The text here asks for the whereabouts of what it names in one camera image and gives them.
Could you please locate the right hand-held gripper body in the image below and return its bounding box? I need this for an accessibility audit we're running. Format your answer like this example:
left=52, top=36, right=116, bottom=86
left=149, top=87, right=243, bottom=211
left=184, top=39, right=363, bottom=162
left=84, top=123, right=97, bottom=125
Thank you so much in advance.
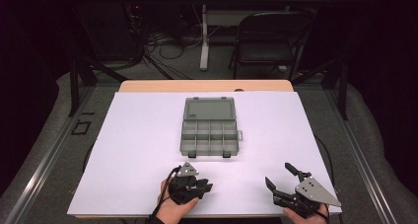
left=273, top=176, right=343, bottom=219

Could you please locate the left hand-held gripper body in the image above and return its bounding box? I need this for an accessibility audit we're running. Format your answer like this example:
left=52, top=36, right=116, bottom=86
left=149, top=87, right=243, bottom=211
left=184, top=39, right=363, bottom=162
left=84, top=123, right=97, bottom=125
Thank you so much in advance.
left=169, top=161, right=211, bottom=206

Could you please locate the grey transparent compartment box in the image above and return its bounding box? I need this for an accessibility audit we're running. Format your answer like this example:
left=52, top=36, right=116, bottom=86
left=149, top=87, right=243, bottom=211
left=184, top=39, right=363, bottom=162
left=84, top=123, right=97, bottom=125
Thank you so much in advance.
left=179, top=96, right=244, bottom=159

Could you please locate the person's right hand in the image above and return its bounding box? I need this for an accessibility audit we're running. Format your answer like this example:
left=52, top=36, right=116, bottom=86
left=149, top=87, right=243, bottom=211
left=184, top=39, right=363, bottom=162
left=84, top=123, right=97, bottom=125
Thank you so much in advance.
left=282, top=203, right=330, bottom=224

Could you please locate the person's left hand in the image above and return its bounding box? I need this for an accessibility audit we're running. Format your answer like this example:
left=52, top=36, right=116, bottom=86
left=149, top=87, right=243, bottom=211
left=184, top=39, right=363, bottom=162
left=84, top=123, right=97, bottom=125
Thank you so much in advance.
left=156, top=179, right=200, bottom=224

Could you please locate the white board sheet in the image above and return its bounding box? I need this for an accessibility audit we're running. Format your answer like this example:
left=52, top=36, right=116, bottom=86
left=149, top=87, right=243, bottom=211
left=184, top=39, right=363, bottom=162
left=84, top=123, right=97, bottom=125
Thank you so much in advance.
left=66, top=90, right=343, bottom=218

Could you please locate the wooden table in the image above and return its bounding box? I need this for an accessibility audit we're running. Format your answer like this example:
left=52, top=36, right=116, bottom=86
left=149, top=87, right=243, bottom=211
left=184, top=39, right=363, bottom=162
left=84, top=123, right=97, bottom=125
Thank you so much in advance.
left=117, top=79, right=295, bottom=94

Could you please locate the black metal stand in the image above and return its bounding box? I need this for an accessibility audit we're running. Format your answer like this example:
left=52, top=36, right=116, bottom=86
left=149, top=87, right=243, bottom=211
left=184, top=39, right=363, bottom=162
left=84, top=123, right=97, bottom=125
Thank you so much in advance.
left=66, top=44, right=129, bottom=118
left=290, top=55, right=350, bottom=121

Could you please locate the black folding chair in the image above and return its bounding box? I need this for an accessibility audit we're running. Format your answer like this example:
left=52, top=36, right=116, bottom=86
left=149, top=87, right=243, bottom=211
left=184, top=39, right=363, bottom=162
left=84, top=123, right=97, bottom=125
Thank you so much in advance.
left=231, top=10, right=317, bottom=82

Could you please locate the desk with white leg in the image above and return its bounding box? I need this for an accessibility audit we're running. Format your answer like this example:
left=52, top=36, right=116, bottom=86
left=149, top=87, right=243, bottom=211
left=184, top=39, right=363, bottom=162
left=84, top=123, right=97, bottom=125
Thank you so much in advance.
left=180, top=0, right=325, bottom=72

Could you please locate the bundle of floor cables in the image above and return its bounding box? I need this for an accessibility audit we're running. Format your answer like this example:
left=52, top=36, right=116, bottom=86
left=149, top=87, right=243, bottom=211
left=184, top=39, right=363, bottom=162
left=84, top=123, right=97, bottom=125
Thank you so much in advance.
left=129, top=3, right=206, bottom=81

